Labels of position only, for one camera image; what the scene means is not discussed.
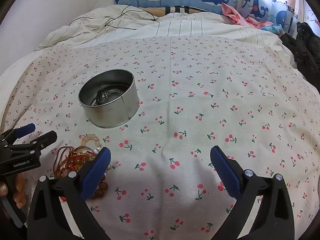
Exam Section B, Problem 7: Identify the black cable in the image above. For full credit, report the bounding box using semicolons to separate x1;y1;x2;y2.
69;4;157;30

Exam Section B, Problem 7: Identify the black jacket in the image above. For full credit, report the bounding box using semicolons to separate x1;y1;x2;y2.
280;22;320;80

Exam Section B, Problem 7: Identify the tan black striped pillow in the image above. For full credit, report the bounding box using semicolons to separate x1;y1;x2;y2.
144;6;213;14

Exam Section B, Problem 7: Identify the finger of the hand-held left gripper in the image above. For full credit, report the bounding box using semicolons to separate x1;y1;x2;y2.
5;131;58;154
0;123;36;144

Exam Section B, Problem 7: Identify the silver metal bangle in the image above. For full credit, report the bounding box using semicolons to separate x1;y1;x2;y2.
94;84;130;106

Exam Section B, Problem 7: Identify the light blue cloth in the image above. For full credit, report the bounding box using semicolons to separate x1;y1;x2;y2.
261;24;284;34

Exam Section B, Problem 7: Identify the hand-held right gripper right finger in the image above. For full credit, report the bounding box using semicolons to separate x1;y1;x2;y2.
209;145;295;240

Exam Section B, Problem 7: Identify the brown wooden bead bracelet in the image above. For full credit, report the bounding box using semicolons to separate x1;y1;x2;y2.
89;174;109;200

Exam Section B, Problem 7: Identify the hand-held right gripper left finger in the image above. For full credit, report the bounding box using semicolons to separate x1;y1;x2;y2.
27;147;113;240

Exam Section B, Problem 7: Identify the pink cloth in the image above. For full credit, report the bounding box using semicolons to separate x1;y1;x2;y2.
221;2;274;29

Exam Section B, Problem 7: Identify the person's left hand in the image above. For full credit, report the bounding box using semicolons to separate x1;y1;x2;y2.
0;174;27;208

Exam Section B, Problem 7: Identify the pale pink bead bracelet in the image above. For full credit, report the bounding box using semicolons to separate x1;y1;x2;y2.
81;133;102;151

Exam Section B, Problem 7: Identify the red cord necklace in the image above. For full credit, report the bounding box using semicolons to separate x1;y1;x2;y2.
53;145;97;202

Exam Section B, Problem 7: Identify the white mattress sheet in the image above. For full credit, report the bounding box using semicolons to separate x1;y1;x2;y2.
0;51;40;85

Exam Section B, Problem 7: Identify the round metal tin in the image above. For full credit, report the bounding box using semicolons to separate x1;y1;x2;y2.
78;69;140;128

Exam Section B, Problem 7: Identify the cream striped duvet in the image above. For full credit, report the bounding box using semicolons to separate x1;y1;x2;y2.
35;5;288;52

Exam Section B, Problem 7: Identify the cherry print bedsheet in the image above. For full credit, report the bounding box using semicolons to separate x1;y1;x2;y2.
0;36;320;240

